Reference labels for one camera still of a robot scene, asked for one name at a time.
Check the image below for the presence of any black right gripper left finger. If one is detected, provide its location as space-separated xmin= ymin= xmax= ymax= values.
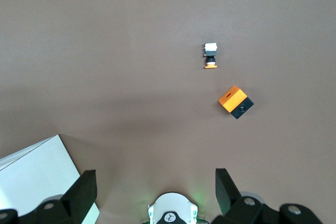
xmin=0 ymin=169 xmax=98 ymax=224

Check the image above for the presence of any white drawer cabinet housing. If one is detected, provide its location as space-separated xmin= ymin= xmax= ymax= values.
xmin=0 ymin=134 xmax=101 ymax=224

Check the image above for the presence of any orange and black button box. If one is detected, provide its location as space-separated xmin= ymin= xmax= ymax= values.
xmin=217 ymin=85 xmax=255 ymax=121

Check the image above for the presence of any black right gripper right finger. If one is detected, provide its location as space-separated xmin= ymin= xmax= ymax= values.
xmin=211 ymin=168 xmax=325 ymax=224

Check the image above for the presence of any yellow mushroom push button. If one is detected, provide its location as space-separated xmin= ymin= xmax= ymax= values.
xmin=203 ymin=41 xmax=220 ymax=70

